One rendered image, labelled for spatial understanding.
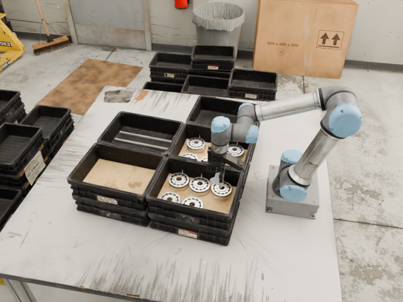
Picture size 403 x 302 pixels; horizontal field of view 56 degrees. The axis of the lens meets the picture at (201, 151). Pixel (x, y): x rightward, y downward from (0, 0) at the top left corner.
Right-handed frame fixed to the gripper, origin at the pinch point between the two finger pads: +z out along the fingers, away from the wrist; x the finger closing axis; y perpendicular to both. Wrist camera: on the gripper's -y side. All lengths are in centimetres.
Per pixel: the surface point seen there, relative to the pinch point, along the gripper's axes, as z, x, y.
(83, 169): 5, -2, 70
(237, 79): 44, -173, 6
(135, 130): 11, -44, 57
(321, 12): 24, -298, -73
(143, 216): 13.9, 14.9, 35.3
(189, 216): 7.2, 17.0, 12.6
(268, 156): 24, -49, -23
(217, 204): 10.5, 4.5, 1.3
